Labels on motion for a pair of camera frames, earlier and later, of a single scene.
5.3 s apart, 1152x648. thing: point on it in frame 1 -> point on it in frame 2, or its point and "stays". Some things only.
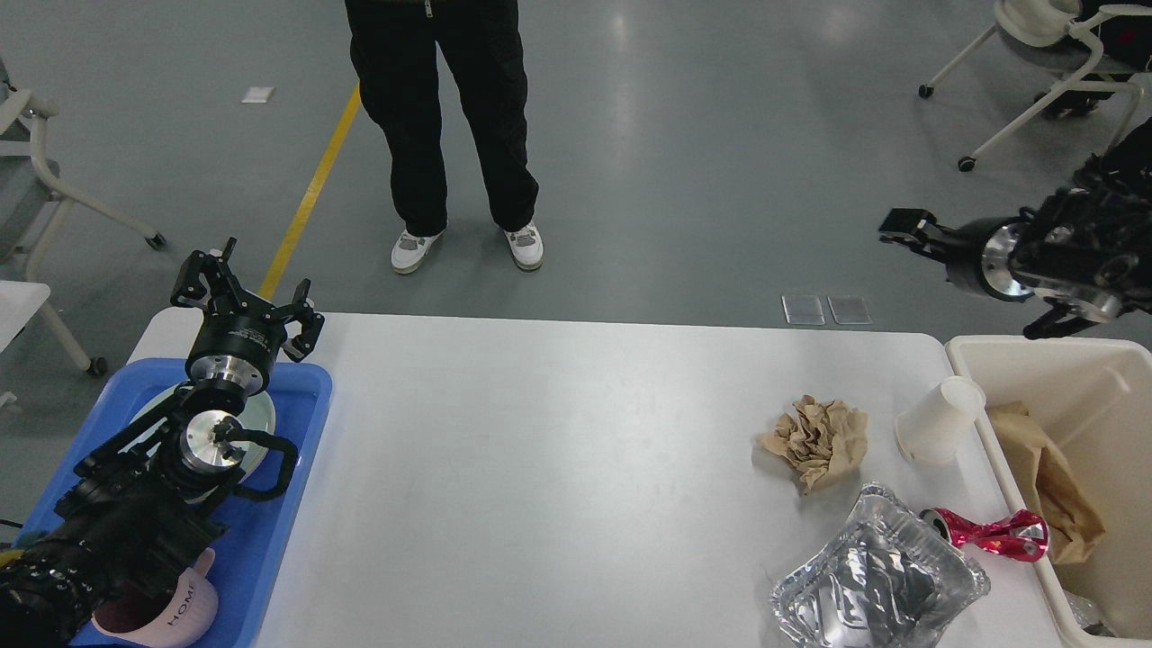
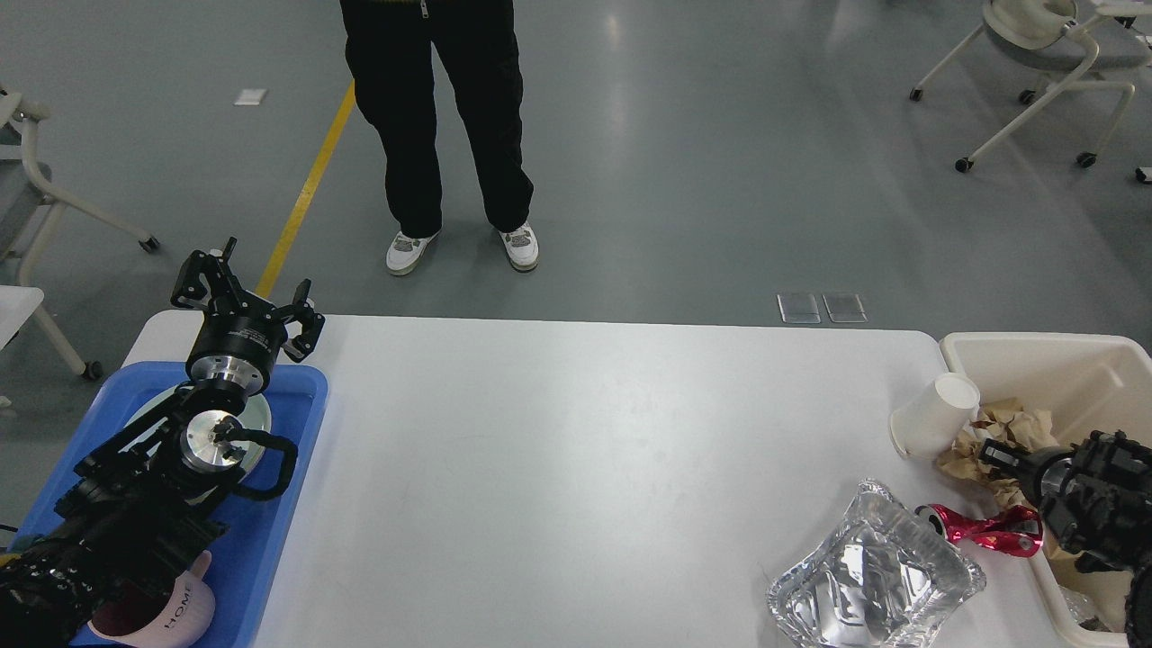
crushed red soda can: [1022, 535] stays
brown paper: [824, 442] -> [1005, 421]
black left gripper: [233, 350] stays
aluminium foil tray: [892, 580] stays
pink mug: [149, 615] stays
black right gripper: [961, 247] -> [1028, 464]
